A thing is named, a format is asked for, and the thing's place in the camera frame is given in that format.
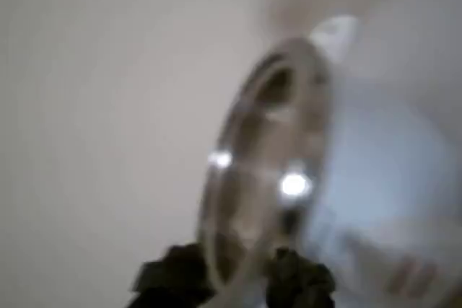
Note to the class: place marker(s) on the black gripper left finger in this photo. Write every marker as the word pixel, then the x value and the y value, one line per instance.
pixel 173 279

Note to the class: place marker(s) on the steel inner pot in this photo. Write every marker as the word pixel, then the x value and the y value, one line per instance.
pixel 274 84

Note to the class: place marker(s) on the translucent plastic cup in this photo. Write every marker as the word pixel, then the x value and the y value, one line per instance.
pixel 242 286

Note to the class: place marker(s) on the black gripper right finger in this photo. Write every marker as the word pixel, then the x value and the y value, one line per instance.
pixel 299 282

